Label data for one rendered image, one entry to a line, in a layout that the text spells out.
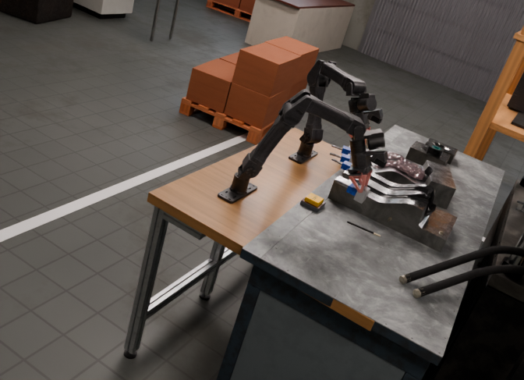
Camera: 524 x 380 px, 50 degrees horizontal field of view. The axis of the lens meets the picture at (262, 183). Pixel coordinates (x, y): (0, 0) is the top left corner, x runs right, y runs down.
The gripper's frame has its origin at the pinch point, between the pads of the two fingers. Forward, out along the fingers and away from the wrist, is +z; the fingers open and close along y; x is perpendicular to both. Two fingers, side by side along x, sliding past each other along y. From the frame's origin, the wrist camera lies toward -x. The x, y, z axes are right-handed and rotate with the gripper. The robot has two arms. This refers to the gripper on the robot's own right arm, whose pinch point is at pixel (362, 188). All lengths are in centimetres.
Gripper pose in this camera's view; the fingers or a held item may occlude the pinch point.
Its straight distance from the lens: 222.5
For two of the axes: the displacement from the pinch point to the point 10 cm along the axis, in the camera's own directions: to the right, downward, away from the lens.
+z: 1.5, 9.6, 2.4
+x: -8.8, 0.2, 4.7
